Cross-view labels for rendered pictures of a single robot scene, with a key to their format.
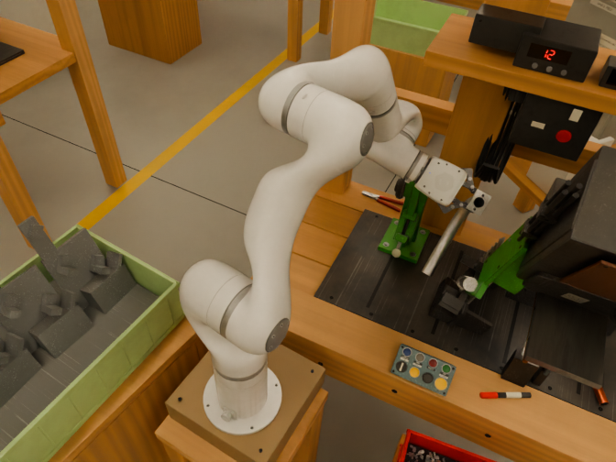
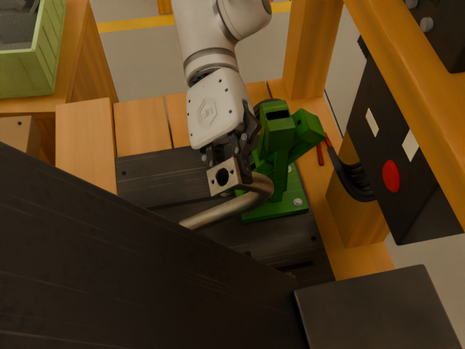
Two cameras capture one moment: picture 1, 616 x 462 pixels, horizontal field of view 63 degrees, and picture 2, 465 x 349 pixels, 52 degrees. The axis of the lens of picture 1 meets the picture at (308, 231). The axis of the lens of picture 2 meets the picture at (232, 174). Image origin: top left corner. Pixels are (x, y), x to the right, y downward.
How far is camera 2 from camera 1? 1.07 m
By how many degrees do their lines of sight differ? 35
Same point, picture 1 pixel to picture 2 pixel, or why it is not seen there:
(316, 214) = not seen: hidden behind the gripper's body
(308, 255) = (173, 124)
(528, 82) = (362, 9)
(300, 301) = (99, 151)
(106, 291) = (12, 24)
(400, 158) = (184, 38)
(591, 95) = (423, 109)
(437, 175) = (207, 97)
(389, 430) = not seen: outside the picture
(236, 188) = (349, 69)
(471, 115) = not seen: hidden behind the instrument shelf
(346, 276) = (164, 169)
